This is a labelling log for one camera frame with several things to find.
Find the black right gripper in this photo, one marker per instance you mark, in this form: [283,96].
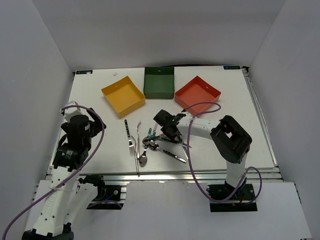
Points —
[163,129]

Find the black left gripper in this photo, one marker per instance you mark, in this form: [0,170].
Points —
[97,125]

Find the spoon with pink handle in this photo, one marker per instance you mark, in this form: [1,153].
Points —
[151,141]

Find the spoon with dark handle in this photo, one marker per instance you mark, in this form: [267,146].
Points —
[156,148]

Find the spoon with green handle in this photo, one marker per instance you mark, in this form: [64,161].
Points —
[143,157]

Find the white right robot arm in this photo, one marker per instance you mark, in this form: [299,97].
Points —
[231,140]

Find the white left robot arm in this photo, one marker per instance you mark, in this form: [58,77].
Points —
[72,154]

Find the red square container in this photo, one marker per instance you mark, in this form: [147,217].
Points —
[196,96]

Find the dark green square container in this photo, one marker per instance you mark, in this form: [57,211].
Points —
[159,82]

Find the yellow square container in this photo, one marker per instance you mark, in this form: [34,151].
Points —
[124,97]

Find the blue label sticker left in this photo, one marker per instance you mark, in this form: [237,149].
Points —
[83,72]

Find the blue label sticker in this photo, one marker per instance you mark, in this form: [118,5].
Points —
[231,67]
[83,72]

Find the blue label sticker right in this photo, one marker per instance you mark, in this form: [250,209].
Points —
[231,67]

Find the knife with pink handle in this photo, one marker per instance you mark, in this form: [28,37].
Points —
[154,129]

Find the knife with green handle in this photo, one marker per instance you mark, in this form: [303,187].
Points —
[180,143]

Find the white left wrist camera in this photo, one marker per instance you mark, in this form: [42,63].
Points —
[72,111]

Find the knife with dark handle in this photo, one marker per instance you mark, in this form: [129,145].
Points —
[184,147]

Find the fork with pink handle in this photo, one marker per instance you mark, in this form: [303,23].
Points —
[138,142]

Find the fork with dark handle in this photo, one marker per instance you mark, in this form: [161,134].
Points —
[130,143]

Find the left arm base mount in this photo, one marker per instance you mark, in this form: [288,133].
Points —
[108,195]

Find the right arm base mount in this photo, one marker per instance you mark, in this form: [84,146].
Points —
[239,202]

